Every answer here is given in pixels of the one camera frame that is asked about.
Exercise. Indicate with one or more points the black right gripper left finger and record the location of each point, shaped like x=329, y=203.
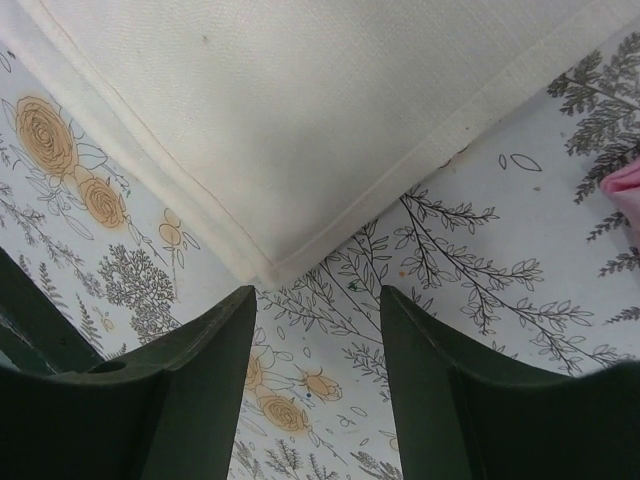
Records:
x=167, y=410

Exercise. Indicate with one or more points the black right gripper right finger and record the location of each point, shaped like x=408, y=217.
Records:
x=464, y=411

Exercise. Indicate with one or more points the pink floral placemat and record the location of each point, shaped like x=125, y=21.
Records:
x=622, y=188

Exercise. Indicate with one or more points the white cloth napkin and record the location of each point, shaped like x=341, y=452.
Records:
x=275, y=129

